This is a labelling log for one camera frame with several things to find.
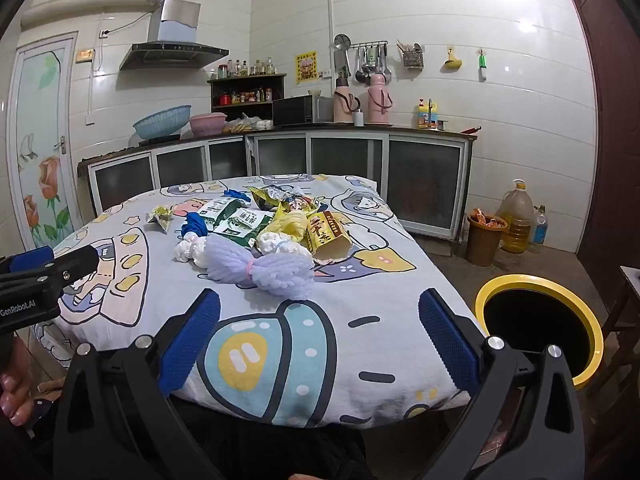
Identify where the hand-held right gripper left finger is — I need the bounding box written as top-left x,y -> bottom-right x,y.
52,288 -> 226,480

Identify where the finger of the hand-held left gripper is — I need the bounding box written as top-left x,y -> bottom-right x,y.
0,246 -> 57,276
0,244 -> 101,297

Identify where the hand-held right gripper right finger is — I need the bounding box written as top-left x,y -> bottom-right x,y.
417,288 -> 586,480

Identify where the purple foam fruit net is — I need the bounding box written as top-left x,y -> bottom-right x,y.
205,235 -> 317,301

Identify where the small yellow green packet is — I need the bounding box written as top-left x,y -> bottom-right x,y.
146,205 -> 173,233

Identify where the green white milk carton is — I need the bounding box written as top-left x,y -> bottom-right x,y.
197,197 -> 241,233
212,207 -> 276,250

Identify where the yellow rimmed black bin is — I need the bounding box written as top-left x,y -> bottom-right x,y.
474,274 -> 606,392

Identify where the yellow brown drink carton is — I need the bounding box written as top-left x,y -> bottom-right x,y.
305,211 -> 353,263

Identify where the person's left hand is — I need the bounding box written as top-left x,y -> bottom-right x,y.
0,335 -> 40,427

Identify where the brown waste bin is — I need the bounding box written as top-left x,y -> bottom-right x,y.
466,208 -> 509,267

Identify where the cartoon printed tablecloth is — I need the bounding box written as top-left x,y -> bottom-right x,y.
35,174 -> 488,428

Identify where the blue crumpled wrapper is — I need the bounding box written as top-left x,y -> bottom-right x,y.
181,212 -> 208,241

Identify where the large cooking oil jug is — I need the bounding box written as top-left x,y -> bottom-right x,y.
497,179 -> 535,253

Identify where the clear water bottle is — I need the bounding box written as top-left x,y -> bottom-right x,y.
531,205 -> 548,246

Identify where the kitchen counter cabinet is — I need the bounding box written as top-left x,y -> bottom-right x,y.
77,125 -> 478,241

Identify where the yellow crumpled plastic bag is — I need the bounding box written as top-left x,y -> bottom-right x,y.
260,208 -> 308,241

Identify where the flower printed glass door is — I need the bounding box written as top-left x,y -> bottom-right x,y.
6,31 -> 83,251

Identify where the green silver snack wrapper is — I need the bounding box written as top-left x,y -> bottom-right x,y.
247,185 -> 291,211

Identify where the blue plastic basket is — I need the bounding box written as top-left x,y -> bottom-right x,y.
133,105 -> 193,141

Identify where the colourful snack wrapper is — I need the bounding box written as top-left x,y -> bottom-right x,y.
280,195 -> 326,216

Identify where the wooden stool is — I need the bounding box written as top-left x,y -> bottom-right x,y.
582,265 -> 640,411

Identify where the pink plastic basin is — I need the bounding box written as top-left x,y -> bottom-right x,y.
189,113 -> 228,137

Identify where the yellow dish soap bottle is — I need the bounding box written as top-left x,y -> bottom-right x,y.
412,99 -> 439,130

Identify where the plastic bag of food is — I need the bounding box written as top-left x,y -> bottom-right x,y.
222,112 -> 275,135

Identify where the steel range hood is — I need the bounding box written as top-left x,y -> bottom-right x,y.
119,0 -> 230,72

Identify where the pink thermos flask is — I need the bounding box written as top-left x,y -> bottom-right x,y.
333,77 -> 362,123
367,72 -> 394,125

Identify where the row of spice jars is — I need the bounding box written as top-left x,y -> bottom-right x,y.
220,87 -> 273,106

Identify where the black microwave oven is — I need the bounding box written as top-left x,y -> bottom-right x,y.
272,95 -> 334,128

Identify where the row of glass bottles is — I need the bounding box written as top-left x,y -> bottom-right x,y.
217,56 -> 278,79

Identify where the dark wooden spice shelf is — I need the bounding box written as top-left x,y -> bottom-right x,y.
207,73 -> 287,113

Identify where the brown wooden door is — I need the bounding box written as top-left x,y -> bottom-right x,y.
557,0 -> 640,311

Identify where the rack of hanging utensils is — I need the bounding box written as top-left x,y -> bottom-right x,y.
333,34 -> 393,86

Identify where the white exhaust duct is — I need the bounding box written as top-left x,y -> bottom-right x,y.
20,0 -> 173,31

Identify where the wire chopstick holder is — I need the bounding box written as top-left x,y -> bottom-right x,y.
396,39 -> 426,70

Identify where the yellow wall poster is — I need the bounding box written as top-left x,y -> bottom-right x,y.
295,51 -> 318,85

